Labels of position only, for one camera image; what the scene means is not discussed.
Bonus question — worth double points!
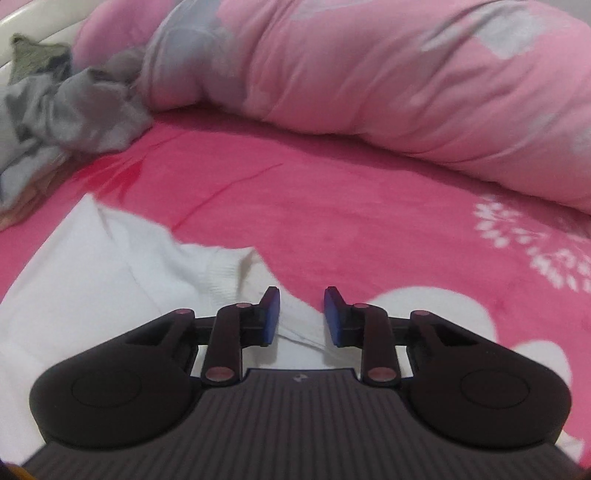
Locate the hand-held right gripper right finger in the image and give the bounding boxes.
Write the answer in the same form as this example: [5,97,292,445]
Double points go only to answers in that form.
[324,286,481,386]

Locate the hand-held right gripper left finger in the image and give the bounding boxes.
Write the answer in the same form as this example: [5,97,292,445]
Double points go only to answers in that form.
[127,286,281,384]

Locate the white sweatshirt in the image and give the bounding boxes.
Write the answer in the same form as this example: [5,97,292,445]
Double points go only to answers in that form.
[0,194,333,462]

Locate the pile of grey clothes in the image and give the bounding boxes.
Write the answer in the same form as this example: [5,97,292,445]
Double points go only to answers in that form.
[0,46,155,213]

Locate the pink floral bed blanket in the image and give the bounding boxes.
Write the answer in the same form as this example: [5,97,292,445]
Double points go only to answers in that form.
[0,108,591,467]

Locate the pink floral quilt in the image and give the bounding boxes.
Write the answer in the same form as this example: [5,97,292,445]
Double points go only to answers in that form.
[74,0,591,215]

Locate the beige garment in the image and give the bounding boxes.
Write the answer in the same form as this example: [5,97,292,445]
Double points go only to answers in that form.
[0,157,75,232]

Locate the green patterned pillow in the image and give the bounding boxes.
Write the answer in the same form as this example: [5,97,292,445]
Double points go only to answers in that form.
[10,33,75,86]

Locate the pink white headboard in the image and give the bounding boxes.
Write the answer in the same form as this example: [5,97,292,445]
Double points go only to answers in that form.
[0,0,100,84]

